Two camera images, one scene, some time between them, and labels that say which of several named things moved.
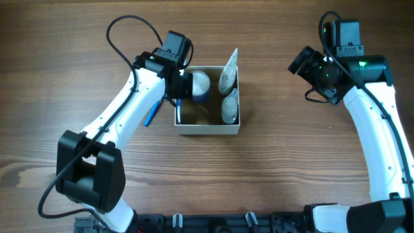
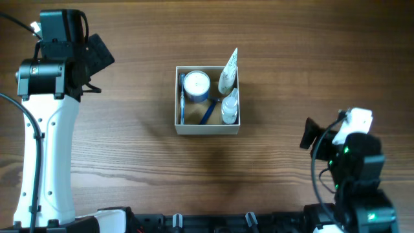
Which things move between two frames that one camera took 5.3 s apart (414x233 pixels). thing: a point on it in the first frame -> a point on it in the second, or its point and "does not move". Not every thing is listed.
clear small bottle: [229, 108] does not move
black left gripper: [186, 90] -> [99, 53]
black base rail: [286, 222] does not move
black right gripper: [313, 58] -> [311, 130]
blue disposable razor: [152, 113] -> [207, 112]
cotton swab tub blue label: [201, 83] does not move
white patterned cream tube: [228, 76] does not move
